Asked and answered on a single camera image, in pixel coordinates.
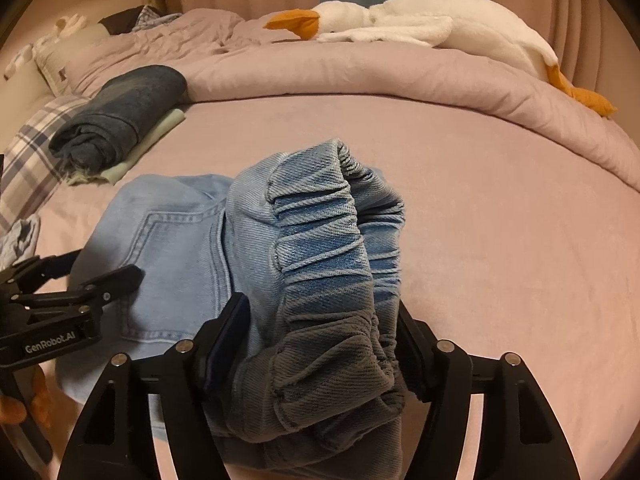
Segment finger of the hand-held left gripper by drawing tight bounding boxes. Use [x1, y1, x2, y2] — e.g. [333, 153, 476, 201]
[0, 249, 83, 292]
[75, 264, 146, 311]

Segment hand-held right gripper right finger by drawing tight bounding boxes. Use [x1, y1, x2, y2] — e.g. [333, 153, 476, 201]
[397, 304, 583, 480]

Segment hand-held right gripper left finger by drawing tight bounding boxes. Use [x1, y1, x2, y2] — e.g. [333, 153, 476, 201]
[56, 292, 251, 480]

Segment light blue denim pants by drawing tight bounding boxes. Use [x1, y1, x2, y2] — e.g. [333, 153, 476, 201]
[55, 137, 407, 480]

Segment person's left hand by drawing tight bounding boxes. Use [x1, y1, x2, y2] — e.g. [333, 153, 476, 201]
[0, 366, 53, 430]

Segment blue patterned cloth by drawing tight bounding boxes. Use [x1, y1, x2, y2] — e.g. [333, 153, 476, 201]
[0, 214, 42, 272]

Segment plaid pillow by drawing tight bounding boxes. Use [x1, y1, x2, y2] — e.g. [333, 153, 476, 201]
[0, 96, 95, 235]

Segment folded light green cloth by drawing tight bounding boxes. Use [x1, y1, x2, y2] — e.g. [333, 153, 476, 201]
[96, 107, 187, 185]

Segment folded dark blue jeans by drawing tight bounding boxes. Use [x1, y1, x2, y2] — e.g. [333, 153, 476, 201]
[48, 65, 189, 182]

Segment beige pillow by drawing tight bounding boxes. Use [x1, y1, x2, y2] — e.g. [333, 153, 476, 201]
[32, 25, 110, 97]

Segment dark cloth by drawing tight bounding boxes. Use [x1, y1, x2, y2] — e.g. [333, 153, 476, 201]
[98, 6, 146, 37]

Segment blue checked shirt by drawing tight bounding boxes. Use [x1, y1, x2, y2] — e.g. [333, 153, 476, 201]
[132, 5, 184, 32]

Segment pink comforter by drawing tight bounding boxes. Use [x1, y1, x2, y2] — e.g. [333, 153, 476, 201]
[62, 9, 640, 192]

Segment white goose plush toy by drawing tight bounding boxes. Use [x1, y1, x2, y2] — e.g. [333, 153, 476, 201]
[264, 0, 617, 120]

